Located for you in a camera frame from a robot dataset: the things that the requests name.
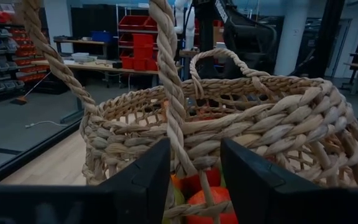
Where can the white humanoid figure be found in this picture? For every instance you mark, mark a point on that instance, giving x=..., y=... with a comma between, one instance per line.
x=183, y=25

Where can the black aluminium table frame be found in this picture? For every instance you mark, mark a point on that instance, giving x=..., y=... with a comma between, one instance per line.
x=26, y=155

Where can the blue plastic bin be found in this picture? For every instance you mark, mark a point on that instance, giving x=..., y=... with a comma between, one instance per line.
x=102, y=36

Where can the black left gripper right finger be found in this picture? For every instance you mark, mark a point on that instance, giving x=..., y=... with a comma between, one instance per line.
x=259, y=199

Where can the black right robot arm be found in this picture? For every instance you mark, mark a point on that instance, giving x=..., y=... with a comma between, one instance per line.
x=247, y=37

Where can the red plastic bin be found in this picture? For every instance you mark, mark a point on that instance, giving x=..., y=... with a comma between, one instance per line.
x=134, y=22
x=127, y=63
x=146, y=65
x=142, y=45

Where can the red apple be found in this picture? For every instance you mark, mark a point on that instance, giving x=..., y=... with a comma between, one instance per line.
x=219, y=194

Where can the long wooden workbench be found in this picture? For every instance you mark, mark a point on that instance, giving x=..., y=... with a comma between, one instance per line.
x=104, y=67

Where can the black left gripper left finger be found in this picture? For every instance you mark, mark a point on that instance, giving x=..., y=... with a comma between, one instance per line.
x=145, y=193

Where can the red orange bell pepper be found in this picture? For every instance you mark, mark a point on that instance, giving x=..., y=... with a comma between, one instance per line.
x=194, y=185

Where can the metal storage rack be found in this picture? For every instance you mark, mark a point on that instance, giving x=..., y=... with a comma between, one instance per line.
x=118, y=43

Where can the broom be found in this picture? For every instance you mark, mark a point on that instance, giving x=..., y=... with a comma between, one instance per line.
x=19, y=100

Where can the clear plastic container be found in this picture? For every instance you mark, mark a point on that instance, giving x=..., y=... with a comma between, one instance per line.
x=82, y=57

